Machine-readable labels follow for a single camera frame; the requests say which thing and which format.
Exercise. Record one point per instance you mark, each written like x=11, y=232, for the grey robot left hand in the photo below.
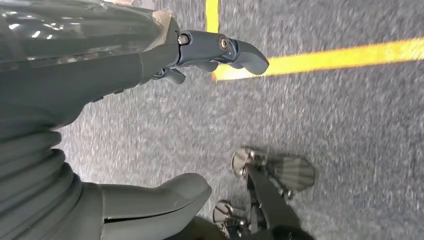
x=82, y=76

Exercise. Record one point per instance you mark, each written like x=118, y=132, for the black robot left foot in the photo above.
x=271, y=205

